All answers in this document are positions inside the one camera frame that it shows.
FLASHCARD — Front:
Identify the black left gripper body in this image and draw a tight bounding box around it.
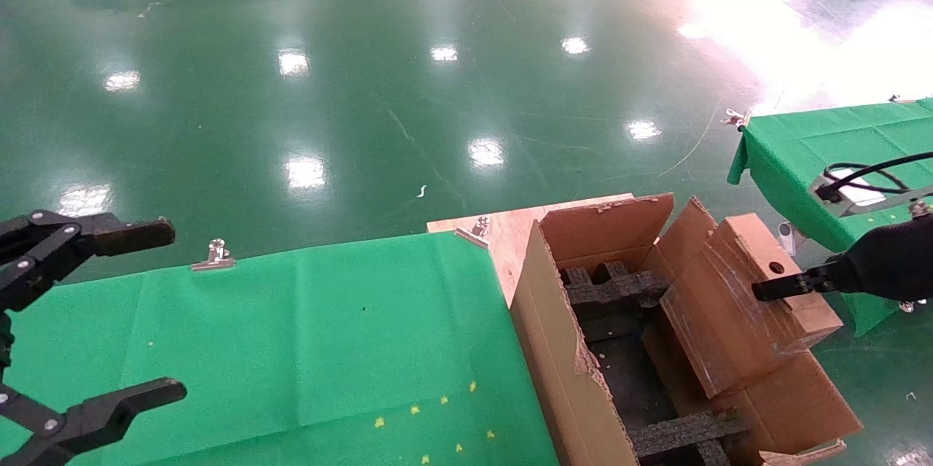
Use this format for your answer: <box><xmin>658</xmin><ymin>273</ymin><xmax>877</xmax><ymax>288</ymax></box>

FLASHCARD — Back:
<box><xmin>0</xmin><ymin>313</ymin><xmax>15</xmax><ymax>372</ymax></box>

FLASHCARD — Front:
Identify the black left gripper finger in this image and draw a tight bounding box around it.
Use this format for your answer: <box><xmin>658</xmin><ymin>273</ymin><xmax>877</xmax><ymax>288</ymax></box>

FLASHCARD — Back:
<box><xmin>0</xmin><ymin>211</ymin><xmax>176</xmax><ymax>312</ymax></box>
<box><xmin>0</xmin><ymin>377</ymin><xmax>188</xmax><ymax>466</ymax></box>

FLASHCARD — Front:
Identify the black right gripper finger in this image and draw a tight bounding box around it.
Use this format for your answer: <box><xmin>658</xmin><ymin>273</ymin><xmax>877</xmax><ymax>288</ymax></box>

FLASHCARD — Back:
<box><xmin>751</xmin><ymin>265</ymin><xmax>839</xmax><ymax>303</ymax></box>

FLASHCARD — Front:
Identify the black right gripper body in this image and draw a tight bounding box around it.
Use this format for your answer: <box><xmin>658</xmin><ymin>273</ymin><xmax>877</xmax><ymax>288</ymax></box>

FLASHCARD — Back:
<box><xmin>829</xmin><ymin>217</ymin><xmax>933</xmax><ymax>301</ymax></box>

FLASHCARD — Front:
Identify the small brown cardboard box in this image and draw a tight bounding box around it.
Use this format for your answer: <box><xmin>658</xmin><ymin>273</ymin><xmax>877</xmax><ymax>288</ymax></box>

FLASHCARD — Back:
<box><xmin>660</xmin><ymin>213</ymin><xmax>845</xmax><ymax>400</ymax></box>

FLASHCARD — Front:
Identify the large open cardboard carton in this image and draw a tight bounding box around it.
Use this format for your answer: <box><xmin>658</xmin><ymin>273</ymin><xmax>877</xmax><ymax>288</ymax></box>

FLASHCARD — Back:
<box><xmin>510</xmin><ymin>193</ymin><xmax>862</xmax><ymax>466</ymax></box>

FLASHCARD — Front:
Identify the green tablecloth with hanging corner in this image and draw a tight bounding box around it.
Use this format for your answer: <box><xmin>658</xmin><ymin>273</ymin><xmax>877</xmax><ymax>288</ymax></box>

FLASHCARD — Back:
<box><xmin>727</xmin><ymin>98</ymin><xmax>933</xmax><ymax>338</ymax></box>

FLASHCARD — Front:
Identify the large green tablecloth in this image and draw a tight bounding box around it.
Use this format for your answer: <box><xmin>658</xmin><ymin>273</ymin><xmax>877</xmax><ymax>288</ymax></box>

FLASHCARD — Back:
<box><xmin>0</xmin><ymin>231</ymin><xmax>559</xmax><ymax>466</ymax></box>

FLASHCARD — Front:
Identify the black foam insert block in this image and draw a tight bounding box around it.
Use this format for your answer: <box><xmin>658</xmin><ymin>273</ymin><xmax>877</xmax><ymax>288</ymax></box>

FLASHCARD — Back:
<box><xmin>561</xmin><ymin>262</ymin><xmax>671</xmax><ymax>322</ymax></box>

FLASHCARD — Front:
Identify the black foam insert strip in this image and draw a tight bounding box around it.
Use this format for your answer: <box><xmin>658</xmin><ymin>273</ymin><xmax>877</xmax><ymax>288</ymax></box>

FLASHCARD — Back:
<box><xmin>628</xmin><ymin>411</ymin><xmax>752</xmax><ymax>466</ymax></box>

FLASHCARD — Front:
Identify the white table leg bracket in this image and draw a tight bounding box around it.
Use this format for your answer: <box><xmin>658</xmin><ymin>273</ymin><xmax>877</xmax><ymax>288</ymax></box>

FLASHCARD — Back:
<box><xmin>776</xmin><ymin>221</ymin><xmax>803</xmax><ymax>257</ymax></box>

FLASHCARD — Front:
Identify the silver camera mounting bracket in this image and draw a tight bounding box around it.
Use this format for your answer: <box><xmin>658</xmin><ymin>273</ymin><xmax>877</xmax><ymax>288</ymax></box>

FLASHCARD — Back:
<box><xmin>811</xmin><ymin>176</ymin><xmax>933</xmax><ymax>219</ymax></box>

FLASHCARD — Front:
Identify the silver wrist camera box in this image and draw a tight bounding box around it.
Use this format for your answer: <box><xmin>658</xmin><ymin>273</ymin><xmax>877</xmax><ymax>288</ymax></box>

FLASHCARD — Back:
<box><xmin>831</xmin><ymin>168</ymin><xmax>909</xmax><ymax>207</ymax></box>

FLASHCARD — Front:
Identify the black camera cable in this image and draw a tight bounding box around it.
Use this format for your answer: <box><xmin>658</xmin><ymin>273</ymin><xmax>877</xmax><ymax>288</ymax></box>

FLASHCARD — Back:
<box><xmin>815</xmin><ymin>152</ymin><xmax>933</xmax><ymax>204</ymax></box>

